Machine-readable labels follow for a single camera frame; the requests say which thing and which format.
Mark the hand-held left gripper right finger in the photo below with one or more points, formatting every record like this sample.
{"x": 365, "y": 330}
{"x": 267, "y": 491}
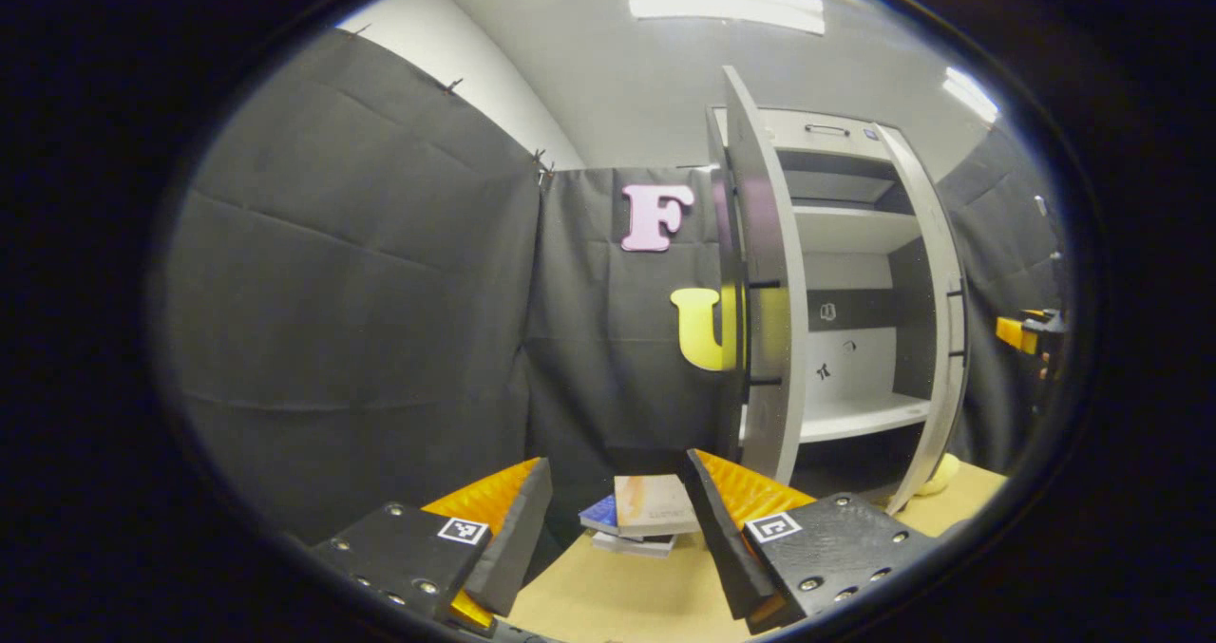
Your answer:
{"x": 722, "y": 538}

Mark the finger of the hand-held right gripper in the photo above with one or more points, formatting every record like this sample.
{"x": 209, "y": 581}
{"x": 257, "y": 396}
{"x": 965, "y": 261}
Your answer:
{"x": 1015, "y": 333}

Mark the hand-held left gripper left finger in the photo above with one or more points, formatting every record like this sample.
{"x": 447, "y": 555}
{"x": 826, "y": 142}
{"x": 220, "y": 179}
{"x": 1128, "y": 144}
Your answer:
{"x": 518, "y": 538}

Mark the grey cabinet door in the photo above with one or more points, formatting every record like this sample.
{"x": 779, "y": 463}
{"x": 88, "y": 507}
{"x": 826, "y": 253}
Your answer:
{"x": 940, "y": 292}
{"x": 774, "y": 244}

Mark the grey cabinet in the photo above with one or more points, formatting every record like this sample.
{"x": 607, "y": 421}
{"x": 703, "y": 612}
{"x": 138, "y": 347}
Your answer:
{"x": 855, "y": 292}

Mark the white cabinet shelf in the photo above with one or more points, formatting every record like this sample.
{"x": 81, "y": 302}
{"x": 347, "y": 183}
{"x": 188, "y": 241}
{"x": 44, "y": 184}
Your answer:
{"x": 850, "y": 230}
{"x": 855, "y": 417}

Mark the grey cabinet drawer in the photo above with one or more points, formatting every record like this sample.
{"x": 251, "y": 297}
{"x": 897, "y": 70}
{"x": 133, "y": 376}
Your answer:
{"x": 817, "y": 135}

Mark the blue flat block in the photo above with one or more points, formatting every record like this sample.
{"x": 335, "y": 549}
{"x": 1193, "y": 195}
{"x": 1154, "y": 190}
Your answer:
{"x": 600, "y": 515}

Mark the black backdrop cloth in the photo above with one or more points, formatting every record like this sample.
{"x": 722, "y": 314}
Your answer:
{"x": 361, "y": 292}
{"x": 1002, "y": 244}

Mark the grey flat block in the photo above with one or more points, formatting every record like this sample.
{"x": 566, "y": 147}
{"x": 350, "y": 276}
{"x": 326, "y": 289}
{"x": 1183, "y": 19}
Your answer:
{"x": 632, "y": 543}

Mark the yellow plush ball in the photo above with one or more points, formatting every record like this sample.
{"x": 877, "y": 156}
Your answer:
{"x": 942, "y": 477}

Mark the small ceiling light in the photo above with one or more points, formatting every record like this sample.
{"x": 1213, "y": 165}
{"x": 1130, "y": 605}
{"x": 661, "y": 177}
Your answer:
{"x": 971, "y": 94}

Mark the large ceiling light panel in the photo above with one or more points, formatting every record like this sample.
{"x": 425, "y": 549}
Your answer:
{"x": 722, "y": 2}

